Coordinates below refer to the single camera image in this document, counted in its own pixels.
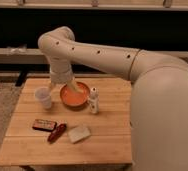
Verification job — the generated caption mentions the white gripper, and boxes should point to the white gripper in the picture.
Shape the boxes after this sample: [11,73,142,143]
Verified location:
[50,58,79,92]

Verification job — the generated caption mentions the dark red eraser block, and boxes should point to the dark red eraser block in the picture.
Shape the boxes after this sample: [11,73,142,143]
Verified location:
[32,119,57,132]

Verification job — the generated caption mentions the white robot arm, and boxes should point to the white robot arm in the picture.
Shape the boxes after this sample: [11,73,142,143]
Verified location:
[38,27,188,171]

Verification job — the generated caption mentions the white sponge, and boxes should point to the white sponge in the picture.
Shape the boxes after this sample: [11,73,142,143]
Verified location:
[68,125,91,143]

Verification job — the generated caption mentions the orange bowl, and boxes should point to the orange bowl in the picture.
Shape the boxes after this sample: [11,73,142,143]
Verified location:
[60,82,90,107]

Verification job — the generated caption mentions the small white bottle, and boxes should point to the small white bottle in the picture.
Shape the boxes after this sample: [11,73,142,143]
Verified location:
[88,87,99,114]

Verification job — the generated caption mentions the wooden table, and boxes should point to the wooden table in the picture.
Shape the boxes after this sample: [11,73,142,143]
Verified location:
[0,78,132,166]

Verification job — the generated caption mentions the red marker pen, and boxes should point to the red marker pen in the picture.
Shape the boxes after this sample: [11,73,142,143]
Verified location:
[47,123,67,143]

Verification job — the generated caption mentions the wooden shelf rail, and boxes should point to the wooden shelf rail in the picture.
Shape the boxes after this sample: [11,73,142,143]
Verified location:
[0,48,188,64]

